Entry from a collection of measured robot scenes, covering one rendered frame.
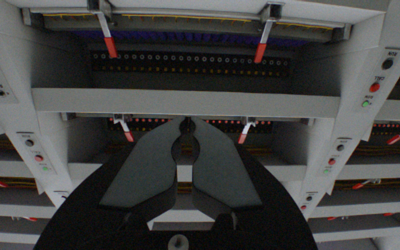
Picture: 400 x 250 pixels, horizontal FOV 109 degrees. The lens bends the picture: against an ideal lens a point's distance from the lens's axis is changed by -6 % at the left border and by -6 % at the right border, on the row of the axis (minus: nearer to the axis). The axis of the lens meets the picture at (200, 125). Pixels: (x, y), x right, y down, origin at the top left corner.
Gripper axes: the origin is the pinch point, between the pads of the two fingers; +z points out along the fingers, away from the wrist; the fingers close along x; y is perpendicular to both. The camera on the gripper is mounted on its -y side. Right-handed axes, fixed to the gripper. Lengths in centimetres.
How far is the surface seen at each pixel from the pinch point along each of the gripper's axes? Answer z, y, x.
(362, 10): 16.6, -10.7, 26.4
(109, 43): 19.1, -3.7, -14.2
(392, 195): 22, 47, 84
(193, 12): 20.9, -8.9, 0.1
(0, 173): 15, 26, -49
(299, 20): 20.9, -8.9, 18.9
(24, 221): 23, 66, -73
